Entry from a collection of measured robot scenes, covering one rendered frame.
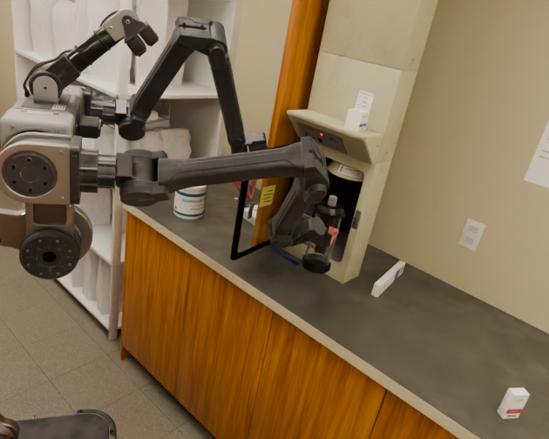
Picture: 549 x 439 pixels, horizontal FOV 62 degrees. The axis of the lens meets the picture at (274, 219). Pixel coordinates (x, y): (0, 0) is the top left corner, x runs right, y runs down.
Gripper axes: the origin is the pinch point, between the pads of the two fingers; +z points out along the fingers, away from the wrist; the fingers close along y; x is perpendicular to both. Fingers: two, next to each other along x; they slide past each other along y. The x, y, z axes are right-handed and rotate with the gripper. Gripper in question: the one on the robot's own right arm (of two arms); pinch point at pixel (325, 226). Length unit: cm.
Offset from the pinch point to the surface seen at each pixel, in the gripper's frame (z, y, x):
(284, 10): 52, 79, -68
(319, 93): 9.1, 21.1, -40.6
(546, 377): 22, -76, 23
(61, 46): -4, 175, -28
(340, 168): 12.3, 7.1, -17.6
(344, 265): 11.7, -5.4, 15.4
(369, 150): 2.3, -6.8, -29.1
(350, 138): -1.5, -1.2, -31.4
